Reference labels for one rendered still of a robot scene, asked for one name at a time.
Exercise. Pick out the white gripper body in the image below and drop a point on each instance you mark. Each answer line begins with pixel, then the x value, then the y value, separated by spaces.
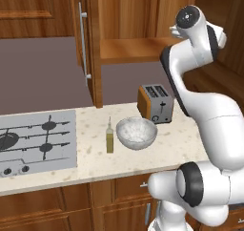
pixel 176 31

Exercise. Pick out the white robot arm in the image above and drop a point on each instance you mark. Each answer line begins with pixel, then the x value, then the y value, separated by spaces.
pixel 219 126

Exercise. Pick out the grey mixing bowl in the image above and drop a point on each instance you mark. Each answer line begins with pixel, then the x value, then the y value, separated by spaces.
pixel 136 133

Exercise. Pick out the olive oil bottle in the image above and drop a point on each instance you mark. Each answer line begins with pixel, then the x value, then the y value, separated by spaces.
pixel 109 139

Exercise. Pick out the wooden base cabinet door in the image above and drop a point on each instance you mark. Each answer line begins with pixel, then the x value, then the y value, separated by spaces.
pixel 124 217
pixel 38 209

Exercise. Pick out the silver and orange toaster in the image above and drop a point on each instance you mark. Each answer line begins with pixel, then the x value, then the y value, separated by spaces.
pixel 157 106

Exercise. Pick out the wooden drawer front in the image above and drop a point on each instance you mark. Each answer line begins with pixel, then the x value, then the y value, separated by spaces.
pixel 128 187

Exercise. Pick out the grey gas hob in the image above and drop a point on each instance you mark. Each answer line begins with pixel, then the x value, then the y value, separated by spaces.
pixel 38 142

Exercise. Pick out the black hob knob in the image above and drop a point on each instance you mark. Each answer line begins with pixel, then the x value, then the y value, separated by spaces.
pixel 24 169
pixel 7 171

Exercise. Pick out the open wooden wall cabinet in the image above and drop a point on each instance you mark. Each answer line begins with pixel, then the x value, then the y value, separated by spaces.
pixel 136 21

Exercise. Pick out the closed wooden wall cabinet door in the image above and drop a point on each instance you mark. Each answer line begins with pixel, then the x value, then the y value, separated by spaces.
pixel 35 9

